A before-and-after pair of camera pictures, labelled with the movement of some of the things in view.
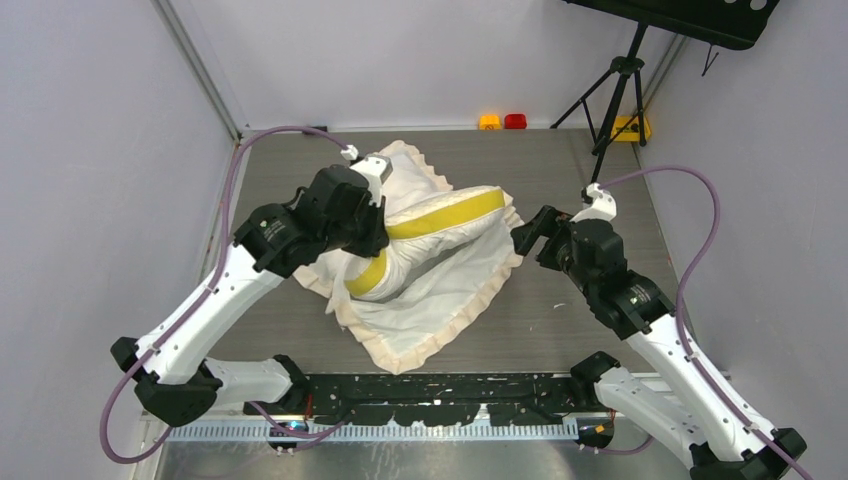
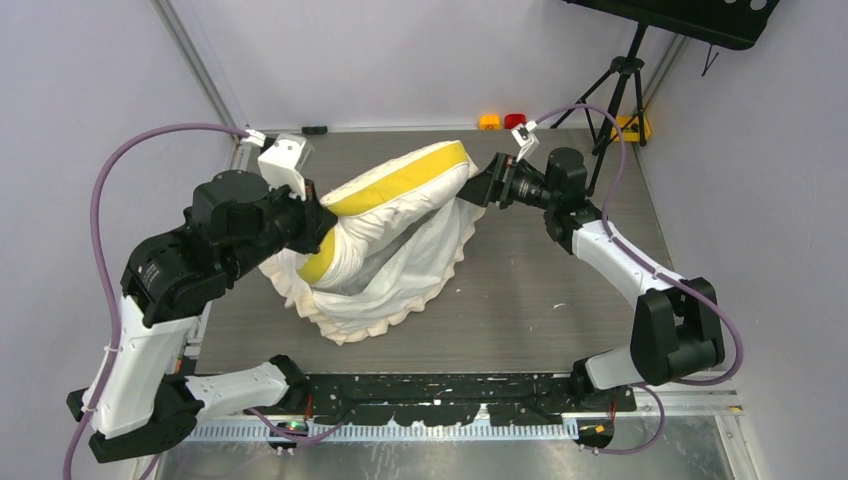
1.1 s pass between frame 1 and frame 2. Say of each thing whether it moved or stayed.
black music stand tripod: stayed
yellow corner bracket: stayed
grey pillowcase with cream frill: moved
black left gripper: moved
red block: stayed
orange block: stayed
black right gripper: moved
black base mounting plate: stayed
